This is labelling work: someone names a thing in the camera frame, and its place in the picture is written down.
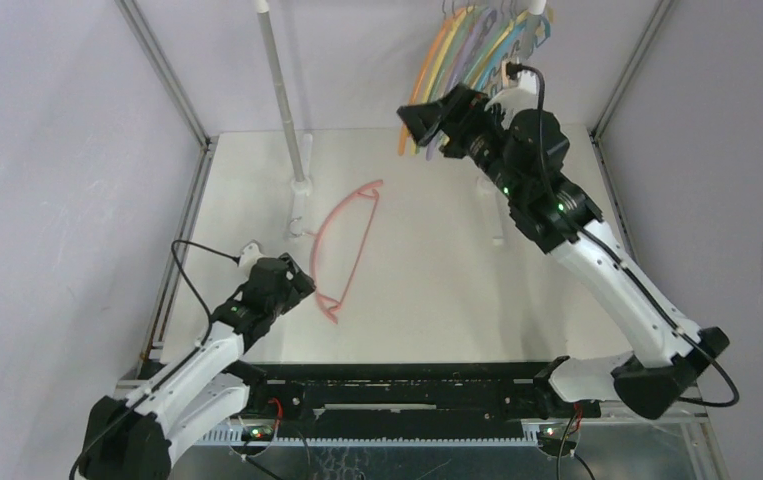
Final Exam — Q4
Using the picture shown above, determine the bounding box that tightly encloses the purple wavy hanger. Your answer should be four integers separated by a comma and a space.
423, 5, 498, 162

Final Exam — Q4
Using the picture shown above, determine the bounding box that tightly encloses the orange plain hanger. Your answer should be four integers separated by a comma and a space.
397, 5, 468, 158

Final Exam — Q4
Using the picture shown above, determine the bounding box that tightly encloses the green wavy hanger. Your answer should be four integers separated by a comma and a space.
450, 7, 520, 86

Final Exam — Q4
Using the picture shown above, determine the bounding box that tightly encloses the blue wavy hanger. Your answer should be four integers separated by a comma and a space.
475, 6, 554, 95

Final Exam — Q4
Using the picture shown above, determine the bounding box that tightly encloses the yellow wavy hanger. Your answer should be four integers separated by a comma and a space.
464, 10, 530, 87

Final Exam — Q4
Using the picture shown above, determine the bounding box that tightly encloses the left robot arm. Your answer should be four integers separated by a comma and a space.
68, 251, 316, 479

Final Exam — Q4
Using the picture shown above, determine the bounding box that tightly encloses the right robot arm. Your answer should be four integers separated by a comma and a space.
396, 85, 730, 420

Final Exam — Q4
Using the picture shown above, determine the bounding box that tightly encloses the pink plain hanger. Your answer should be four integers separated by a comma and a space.
302, 179, 385, 326

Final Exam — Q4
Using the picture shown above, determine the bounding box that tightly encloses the white clothes rack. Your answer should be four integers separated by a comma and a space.
251, 0, 551, 248

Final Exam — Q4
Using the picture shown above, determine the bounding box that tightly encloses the left circuit board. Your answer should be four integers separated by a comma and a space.
240, 425, 277, 445

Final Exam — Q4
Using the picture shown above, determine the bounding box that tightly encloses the circuit board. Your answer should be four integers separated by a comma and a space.
537, 427, 575, 446
240, 425, 277, 445

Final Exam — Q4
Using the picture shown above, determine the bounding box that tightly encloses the right circuit board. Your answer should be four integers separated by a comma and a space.
537, 427, 575, 446

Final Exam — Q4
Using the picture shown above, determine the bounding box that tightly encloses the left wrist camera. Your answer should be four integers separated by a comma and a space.
237, 240, 264, 271

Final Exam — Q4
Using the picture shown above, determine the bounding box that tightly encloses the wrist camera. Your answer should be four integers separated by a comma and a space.
237, 240, 264, 271
487, 60, 539, 117

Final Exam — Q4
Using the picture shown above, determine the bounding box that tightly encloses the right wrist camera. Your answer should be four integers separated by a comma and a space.
487, 60, 539, 117

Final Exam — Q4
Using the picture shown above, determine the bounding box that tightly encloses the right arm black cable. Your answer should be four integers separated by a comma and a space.
505, 60, 741, 480

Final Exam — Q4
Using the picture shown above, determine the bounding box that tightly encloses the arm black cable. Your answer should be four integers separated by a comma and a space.
66, 239, 243, 480
505, 60, 741, 480

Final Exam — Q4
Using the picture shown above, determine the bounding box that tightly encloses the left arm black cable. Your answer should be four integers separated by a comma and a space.
66, 239, 243, 480

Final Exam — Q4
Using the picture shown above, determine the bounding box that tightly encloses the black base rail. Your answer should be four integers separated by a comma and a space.
202, 361, 606, 447

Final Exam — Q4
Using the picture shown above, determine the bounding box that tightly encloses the aluminium frame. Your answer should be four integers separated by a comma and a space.
109, 0, 733, 480

